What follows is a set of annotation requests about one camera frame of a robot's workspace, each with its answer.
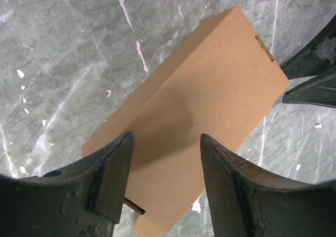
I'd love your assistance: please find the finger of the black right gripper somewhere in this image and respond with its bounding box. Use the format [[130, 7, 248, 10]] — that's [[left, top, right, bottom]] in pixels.
[[280, 17, 335, 80], [282, 67, 335, 108]]

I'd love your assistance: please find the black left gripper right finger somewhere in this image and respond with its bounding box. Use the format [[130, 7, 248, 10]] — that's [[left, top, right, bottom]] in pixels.
[[200, 134, 335, 236]]

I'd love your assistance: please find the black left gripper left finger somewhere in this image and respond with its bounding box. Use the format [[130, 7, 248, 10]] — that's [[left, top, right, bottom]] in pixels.
[[1, 132, 134, 236]]

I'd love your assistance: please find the brown cardboard box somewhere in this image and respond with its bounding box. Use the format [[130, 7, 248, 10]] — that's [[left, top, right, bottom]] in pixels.
[[82, 6, 289, 236]]

